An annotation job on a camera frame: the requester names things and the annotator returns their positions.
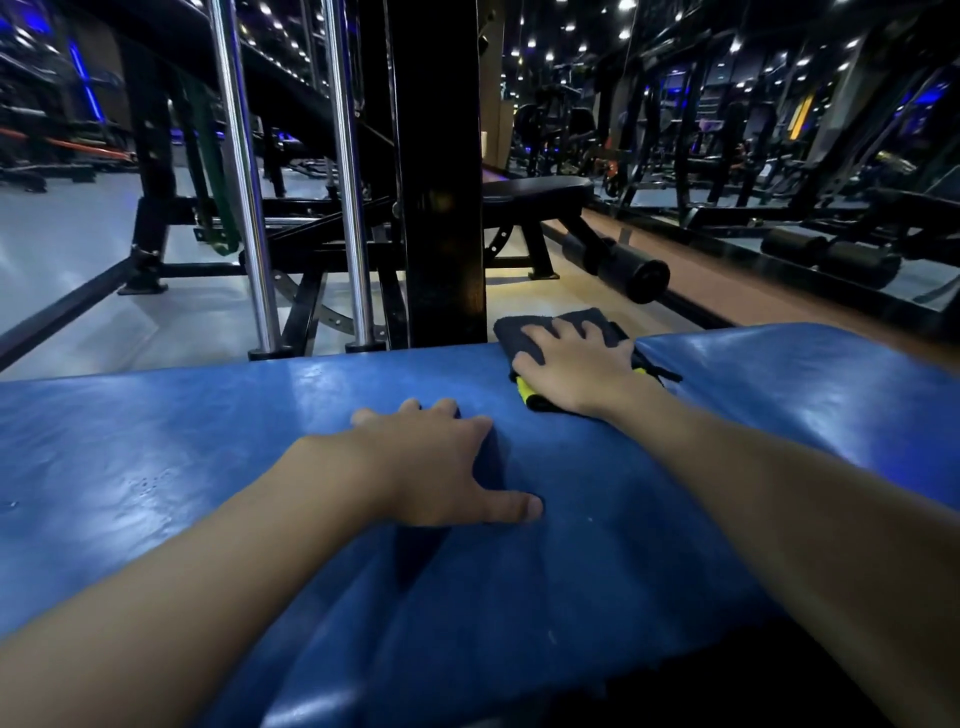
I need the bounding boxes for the person's left hand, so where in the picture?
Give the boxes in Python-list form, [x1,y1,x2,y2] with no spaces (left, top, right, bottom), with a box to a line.
[350,397,544,526]

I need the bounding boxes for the person's right hand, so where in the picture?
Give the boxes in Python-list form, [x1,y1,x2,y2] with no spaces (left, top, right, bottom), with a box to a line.
[512,317,661,421]

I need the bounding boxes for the grey and yellow cleaning cloth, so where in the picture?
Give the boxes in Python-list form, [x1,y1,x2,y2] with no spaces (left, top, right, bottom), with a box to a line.
[492,307,684,414]

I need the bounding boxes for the blue padded bench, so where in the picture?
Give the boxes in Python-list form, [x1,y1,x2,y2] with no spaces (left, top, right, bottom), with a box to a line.
[0,322,960,728]

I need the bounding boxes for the person's right forearm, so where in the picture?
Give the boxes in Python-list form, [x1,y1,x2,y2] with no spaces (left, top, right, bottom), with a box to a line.
[607,378,960,728]

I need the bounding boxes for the person's left forearm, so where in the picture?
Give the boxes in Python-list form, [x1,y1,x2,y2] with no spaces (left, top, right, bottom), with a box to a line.
[0,434,391,728]

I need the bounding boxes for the black foam roller pad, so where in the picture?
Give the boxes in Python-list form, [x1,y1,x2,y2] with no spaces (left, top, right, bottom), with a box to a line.
[560,232,671,305]

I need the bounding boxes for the perforated steel adjustment arc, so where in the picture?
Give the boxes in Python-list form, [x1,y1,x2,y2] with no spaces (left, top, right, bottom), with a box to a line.
[273,269,388,339]

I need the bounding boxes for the black machine column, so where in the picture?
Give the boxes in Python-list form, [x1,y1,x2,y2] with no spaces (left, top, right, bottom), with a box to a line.
[386,0,489,348]

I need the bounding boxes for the black gym equipment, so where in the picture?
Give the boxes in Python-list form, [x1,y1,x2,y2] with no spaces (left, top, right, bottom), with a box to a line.
[509,0,960,339]

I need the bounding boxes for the chrome guide rod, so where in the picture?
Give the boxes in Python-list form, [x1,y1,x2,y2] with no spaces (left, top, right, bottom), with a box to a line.
[322,0,380,350]
[208,0,285,358]

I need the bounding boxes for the green resistance band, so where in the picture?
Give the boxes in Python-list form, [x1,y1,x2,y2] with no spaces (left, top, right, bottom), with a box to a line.
[179,74,241,256]

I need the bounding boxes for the black weight machine frame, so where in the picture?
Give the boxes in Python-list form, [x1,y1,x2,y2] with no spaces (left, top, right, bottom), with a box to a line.
[0,0,410,373]

